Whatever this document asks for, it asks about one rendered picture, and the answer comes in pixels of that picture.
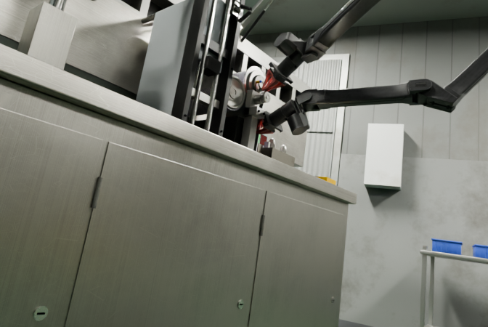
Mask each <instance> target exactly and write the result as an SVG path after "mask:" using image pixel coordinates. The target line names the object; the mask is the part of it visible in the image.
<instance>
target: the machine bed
mask: <svg viewBox="0 0 488 327"><path fill-rule="evenodd" d="M0 78H3V79H5V80H8V81H11V82H13V83H16V84H19V85H21V86H25V87H28V88H29V89H33V90H36V91H37V92H41V93H44V94H47V95H49V96H52V97H55V98H57V99H60V100H63V101H66V102H69V103H71V104H74V105H77V106H79V107H82V108H86V109H87V110H91V111H94V112H95V113H99V114H102V115H104V116H107V117H110V118H113V119H115V120H118V121H121V122H124V123H126V124H129V125H132V126H135V127H137V128H140V129H143V130H145V131H148V132H151V133H153V134H157V135H159V136H162V137H165V138H167V139H170V140H173V141H175V142H179V143H182V144H184V145H187V146H190V147H192V148H195V149H198V150H201V151H203V152H206V153H209V154H211V155H214V156H217V157H220V158H223V159H225V160H228V161H231V162H233V163H236V164H240V165H241V166H245V167H248V168H249V169H253V170H256V171H259V172H261V173H264V174H267V175H269V176H272V177H275V178H278V179H281V180H283V181H286V182H289V183H291V184H294V185H297V186H299V187H303V188H306V189H307V190H311V191H314V192H316V193H319V194H322V195H325V196H327V197H330V198H333V199H336V200H338V201H341V202H344V203H347V204H357V194H356V193H353V192H351V191H349V190H346V189H343V188H342V187H339V186H337V185H334V184H332V183H329V182H327V181H325V180H323V179H320V178H318V177H315V176H313V175H310V174H308V173H306V172H304V171H301V170H299V169H296V168H294V167H292V166H289V165H287V164H285V163H282V162H280V161H277V160H275V159H273V158H270V157H268V156H265V155H263V154H261V153H258V152H256V151H254V150H251V149H249V148H246V147H244V146H242V145H239V144H237V143H235V142H232V141H230V140H227V139H225V138H223V137H220V136H218V135H216V134H213V133H211V132H208V131H206V130H204V129H201V128H199V127H197V126H194V125H192V124H189V123H187V122H185V121H183V120H180V119H178V118H175V117H173V116H170V115H169V114H166V113H164V112H161V111H159V110H156V109H154V108H151V107H150V106H147V105H144V104H142V103H140V102H137V101H136V100H133V99H130V98H128V97H125V96H123V95H122V94H119V93H117V92H114V91H111V90H109V89H106V88H104V87H103V86H100V85H97V84H95V83H92V82H90V81H87V80H86V79H83V78H81V77H78V76H76V75H73V74H72V73H69V72H67V71H64V70H62V69H59V68H57V67H54V66H53V65H50V64H48V63H45V62H43V61H40V60H37V59H36V58H34V57H31V56H29V55H26V54H24V53H22V52H18V51H17V50H15V49H12V48H10V47H7V46H4V45H3V44H0Z"/></svg>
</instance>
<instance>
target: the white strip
mask: <svg viewBox="0 0 488 327"><path fill-rule="evenodd" d="M193 4H194V0H184V1H181V2H179V3H177V4H175V5H173V6H170V7H168V8H165V9H163V10H161V11H159V12H156V13H155V14H152V15H150V16H147V17H145V18H142V19H141V21H142V23H143V24H145V23H148V22H150V21H152V20H154V22H153V26H152V32H151V35H150V41H149V44H148V48H147V54H146V58H145V63H144V67H143V70H142V76H141V79H140V83H139V89H138V92H137V98H136V101H137V102H140V103H142V104H144V105H147V106H150V107H151V108H154V109H156V110H159V111H161V112H164V113H166V114H169V115H171V111H172V108H173V104H174V97H175V93H176V87H177V83H178V79H179V72H180V68H181V64H182V58H183V54H184V47H185V44H186V40H187V33H188V29H189V25H190V18H191V14H192V8H193Z"/></svg>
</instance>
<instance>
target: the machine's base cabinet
mask: <svg viewBox="0 0 488 327"><path fill-rule="evenodd" d="M348 209H349V205H348V204H347V203H344V202H341V201H338V200H336V199H333V198H330V197H327V196H325V195H322V194H319V193H316V192H314V191H311V190H307V189H306V188H303V187H299V186H297V185H294V184H291V183H289V182H286V181H283V180H281V179H278V178H275V177H272V176H269V175H267V174H264V173H261V172H259V171H256V170H253V169H249V168H248V167H245V166H241V165H240V164H237V163H233V162H231V161H228V160H225V159H223V158H220V157H217V156H214V155H211V154H209V153H206V152H203V151H201V150H198V149H195V148H192V147H190V146H187V145H184V144H182V143H179V142H175V141H173V140H170V139H167V138H165V137H162V136H159V135H157V134H153V133H151V132H148V131H145V130H143V129H140V128H137V127H135V126H132V125H129V124H126V123H124V122H121V121H118V120H115V119H113V118H110V117H107V116H104V115H102V114H99V113H95V112H94V111H91V110H87V109H86V108H82V107H79V106H77V105H74V104H71V103H69V102H66V101H63V100H60V99H57V98H55V97H52V96H49V95H47V94H44V93H41V92H37V91H36V90H33V89H29V88H28V87H25V86H21V85H19V84H16V83H13V82H11V81H8V80H5V79H3V78H0V327H338V321H339V312H340V303H341V287H342V277H343V261H344V252H345V243H346V227H347V218H348Z"/></svg>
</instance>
